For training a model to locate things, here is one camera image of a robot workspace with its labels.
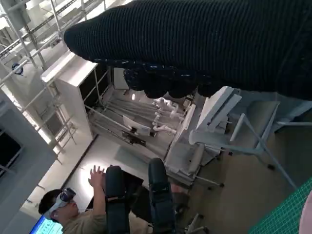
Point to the pink bowl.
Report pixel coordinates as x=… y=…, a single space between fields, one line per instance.
x=307 y=217

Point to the person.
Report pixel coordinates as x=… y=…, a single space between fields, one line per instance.
x=83 y=223

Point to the white pipe frame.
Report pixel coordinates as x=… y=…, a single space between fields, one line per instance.
x=18 y=17

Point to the black left robot hand, blue tape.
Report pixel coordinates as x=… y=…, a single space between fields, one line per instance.
x=161 y=195

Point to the grey chair with casters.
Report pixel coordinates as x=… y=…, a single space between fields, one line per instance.
x=260 y=126

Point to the white shelf cabinet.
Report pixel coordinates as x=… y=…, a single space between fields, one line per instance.
x=70 y=97

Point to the white VR headset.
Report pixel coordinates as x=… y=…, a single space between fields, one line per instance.
x=64 y=195

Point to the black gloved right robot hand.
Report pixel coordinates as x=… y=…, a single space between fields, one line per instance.
x=195 y=44

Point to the blue screen monitor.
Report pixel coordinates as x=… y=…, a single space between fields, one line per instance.
x=46 y=226

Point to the green cutting mat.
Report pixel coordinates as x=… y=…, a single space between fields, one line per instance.
x=280 y=214

